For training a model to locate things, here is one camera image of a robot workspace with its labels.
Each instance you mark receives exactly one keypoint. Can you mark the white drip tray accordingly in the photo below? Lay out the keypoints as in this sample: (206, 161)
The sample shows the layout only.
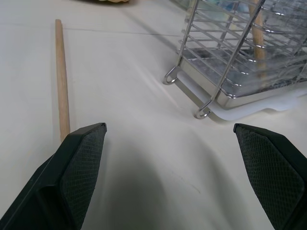
(251, 110)

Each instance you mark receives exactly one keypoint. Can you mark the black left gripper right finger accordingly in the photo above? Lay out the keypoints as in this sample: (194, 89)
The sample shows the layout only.
(271, 172)

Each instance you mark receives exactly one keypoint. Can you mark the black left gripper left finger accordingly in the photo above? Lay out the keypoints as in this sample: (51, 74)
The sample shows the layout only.
(60, 182)

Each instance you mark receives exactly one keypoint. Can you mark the wooden utensil in rack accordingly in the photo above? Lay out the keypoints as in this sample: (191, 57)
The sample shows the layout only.
(259, 48)

